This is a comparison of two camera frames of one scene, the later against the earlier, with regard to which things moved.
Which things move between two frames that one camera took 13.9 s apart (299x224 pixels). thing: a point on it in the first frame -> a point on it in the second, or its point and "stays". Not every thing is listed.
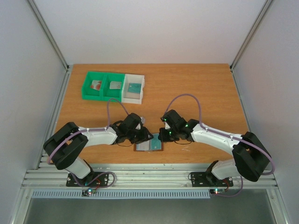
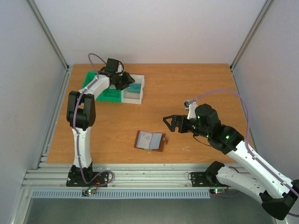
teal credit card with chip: [155, 142] -> [135, 87]
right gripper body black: [166, 136] -> [180, 123]
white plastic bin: [130, 97] stays
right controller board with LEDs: [217, 191] stays
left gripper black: [145, 131] -> [128, 80]
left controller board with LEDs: [87, 192] stays
